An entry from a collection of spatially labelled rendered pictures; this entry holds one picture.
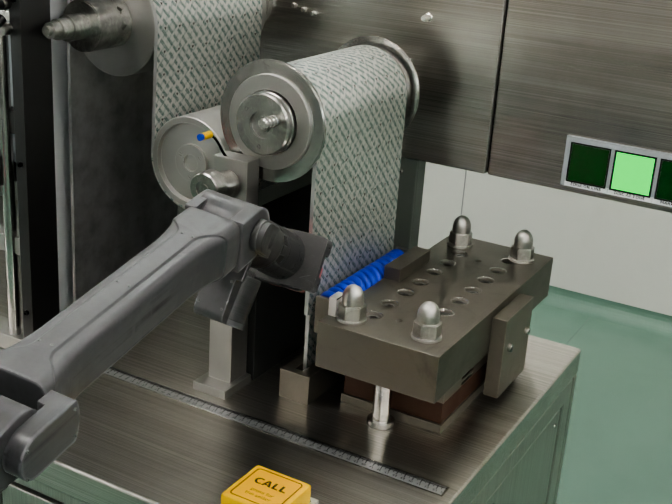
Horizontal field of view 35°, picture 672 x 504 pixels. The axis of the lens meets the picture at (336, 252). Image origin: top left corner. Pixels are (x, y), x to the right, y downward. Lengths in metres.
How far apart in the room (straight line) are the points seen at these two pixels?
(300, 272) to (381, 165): 0.26
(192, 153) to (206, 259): 0.36
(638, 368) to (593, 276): 0.50
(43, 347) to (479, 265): 0.78
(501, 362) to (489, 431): 0.09
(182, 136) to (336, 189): 0.21
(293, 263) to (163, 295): 0.28
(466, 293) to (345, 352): 0.21
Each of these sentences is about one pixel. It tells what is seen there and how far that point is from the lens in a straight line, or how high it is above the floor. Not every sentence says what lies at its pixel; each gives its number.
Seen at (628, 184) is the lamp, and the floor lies 1.17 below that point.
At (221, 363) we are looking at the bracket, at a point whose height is 0.94.
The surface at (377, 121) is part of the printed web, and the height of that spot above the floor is 1.23.
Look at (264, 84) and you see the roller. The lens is 1.25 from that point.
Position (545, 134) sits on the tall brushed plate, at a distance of 1.47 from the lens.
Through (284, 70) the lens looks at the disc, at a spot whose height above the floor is 1.31.
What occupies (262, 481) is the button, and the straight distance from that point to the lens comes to 1.15.
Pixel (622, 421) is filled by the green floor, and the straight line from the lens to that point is 3.35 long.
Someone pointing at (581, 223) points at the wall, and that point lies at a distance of 4.01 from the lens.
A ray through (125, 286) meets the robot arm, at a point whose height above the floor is 1.19.
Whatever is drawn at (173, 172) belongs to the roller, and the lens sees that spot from 1.38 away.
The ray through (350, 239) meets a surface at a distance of 1.37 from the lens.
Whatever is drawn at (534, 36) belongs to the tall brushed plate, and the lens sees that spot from 1.46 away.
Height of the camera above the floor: 1.55
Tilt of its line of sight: 21 degrees down
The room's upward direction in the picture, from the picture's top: 4 degrees clockwise
